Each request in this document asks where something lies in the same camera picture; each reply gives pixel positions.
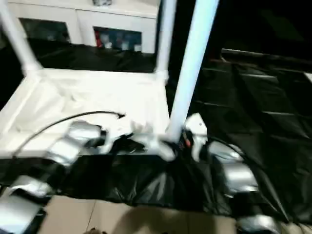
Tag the white plastic table leg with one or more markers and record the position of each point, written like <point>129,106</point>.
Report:
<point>165,36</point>
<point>195,61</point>
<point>19,41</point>

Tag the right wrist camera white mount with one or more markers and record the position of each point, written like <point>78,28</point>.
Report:
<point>197,122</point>

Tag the white plastic table top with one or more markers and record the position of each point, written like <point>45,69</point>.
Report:
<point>85,92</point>

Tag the white glass-door cabinet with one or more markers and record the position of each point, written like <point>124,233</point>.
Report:
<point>80,14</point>

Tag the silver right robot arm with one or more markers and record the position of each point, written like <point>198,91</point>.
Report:
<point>236,170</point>

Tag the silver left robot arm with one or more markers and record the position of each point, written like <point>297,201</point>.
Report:
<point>73,139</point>

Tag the white flat board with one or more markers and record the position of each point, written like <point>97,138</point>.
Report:
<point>308,76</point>

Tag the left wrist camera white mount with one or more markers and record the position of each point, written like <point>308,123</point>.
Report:
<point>108,143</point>

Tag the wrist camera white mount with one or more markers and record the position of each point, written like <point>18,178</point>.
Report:
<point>108,143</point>
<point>197,122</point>

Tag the dark brown round object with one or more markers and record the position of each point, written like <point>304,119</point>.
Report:
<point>96,231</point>

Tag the black table mat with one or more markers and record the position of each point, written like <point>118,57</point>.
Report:
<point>146,180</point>

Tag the black long bar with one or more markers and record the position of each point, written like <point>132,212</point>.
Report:
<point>263,54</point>

